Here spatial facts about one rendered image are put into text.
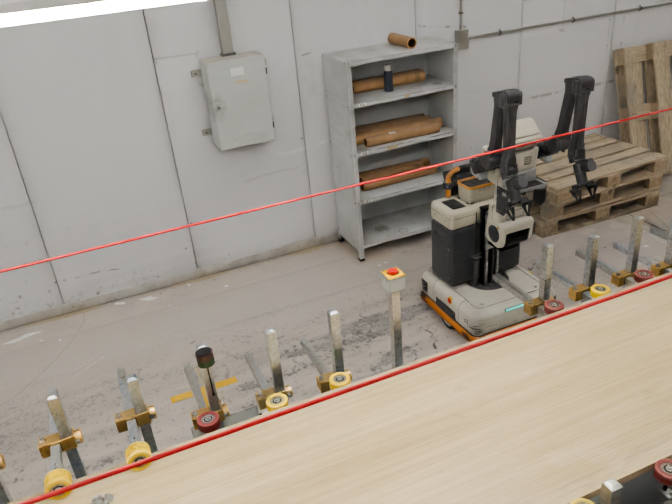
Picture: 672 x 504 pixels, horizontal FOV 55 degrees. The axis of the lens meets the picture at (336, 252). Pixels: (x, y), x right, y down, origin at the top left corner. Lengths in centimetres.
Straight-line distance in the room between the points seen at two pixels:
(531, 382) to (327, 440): 77
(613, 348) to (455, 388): 65
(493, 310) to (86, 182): 286
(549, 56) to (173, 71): 322
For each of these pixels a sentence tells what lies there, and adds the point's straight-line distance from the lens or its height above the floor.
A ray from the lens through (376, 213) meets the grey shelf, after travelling 550.
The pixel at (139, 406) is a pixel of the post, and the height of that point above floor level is 100.
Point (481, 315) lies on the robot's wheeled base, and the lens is 393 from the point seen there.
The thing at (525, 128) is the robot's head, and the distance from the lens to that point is 363.
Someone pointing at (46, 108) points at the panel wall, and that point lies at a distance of 464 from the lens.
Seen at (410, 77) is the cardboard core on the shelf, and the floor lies 131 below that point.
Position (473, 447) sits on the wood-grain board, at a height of 90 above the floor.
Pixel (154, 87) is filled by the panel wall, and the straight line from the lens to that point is 466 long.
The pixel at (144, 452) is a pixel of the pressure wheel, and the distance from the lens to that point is 225.
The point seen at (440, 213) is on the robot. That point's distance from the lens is 399.
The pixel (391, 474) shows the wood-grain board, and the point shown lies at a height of 90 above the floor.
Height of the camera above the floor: 245
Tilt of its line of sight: 28 degrees down
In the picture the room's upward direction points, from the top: 5 degrees counter-clockwise
